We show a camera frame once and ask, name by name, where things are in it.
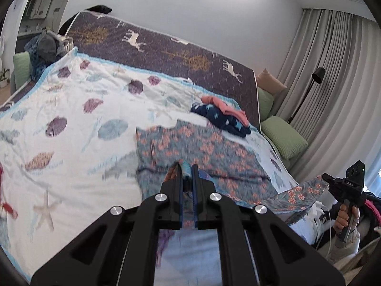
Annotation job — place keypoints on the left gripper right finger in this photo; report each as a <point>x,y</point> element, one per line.
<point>255,246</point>

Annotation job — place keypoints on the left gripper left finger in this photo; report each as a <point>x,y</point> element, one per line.
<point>119,249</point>

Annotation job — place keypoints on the teal floral garment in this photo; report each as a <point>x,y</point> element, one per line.
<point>234,169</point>

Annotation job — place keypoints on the pile of dark clothes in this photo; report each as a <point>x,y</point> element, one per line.
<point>45,49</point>

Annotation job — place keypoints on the person's right hand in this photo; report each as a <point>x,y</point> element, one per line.
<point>343,220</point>

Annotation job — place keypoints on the green pillow near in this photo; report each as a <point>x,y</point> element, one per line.
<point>286,139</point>

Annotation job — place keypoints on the green pillow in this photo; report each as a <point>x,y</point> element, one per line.
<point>286,139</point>
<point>265,103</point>

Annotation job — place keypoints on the grey curtain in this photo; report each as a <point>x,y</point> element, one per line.
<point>340,119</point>

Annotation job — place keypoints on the white seashell quilt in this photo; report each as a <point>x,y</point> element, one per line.
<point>69,149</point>

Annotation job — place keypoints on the black floor lamp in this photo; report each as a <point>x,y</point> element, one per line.
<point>316,78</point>

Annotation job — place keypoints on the red object on quilt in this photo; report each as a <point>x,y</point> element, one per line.
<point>6,209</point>

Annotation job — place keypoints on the green pillow far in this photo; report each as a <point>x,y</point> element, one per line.
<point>265,103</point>

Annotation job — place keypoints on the navy star fleece garment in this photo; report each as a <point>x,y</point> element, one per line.
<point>224,122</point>

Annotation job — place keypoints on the tan pillow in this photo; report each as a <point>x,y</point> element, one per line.
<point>266,81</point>

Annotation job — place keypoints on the pink folded garment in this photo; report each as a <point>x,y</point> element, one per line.
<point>226,109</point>

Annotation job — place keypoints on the green cushion left side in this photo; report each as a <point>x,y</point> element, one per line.
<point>22,68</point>

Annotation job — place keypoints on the purple deer-print mattress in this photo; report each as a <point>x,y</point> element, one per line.
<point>106,37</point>

